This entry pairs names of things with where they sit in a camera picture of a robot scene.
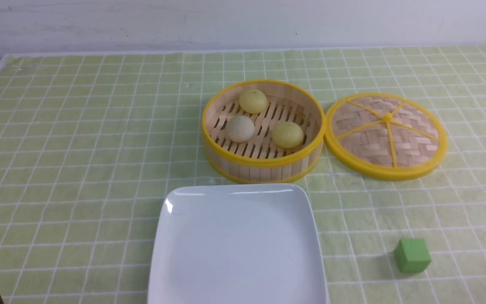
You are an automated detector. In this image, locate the white steamed bun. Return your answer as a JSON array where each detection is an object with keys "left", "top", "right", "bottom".
[{"left": 224, "top": 115, "right": 255, "bottom": 143}]

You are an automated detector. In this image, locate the pale yellow steamed bun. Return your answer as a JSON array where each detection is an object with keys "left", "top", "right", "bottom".
[{"left": 272, "top": 121, "right": 304, "bottom": 149}]

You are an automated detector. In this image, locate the white square plate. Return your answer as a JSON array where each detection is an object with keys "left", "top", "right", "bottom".
[{"left": 147, "top": 183, "right": 331, "bottom": 304}]

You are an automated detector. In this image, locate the yellow rimmed bamboo steamer basket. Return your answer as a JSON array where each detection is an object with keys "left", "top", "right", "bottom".
[{"left": 201, "top": 79, "right": 325, "bottom": 183}]

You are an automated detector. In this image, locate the yellow rimmed woven steamer lid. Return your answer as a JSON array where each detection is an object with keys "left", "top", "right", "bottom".
[{"left": 324, "top": 92, "right": 448, "bottom": 181}]

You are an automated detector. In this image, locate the green checked tablecloth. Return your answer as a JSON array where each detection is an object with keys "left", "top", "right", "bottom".
[{"left": 0, "top": 46, "right": 486, "bottom": 304}]

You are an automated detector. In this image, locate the green cube block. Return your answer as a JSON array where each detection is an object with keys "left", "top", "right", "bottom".
[{"left": 394, "top": 238, "right": 432, "bottom": 273}]

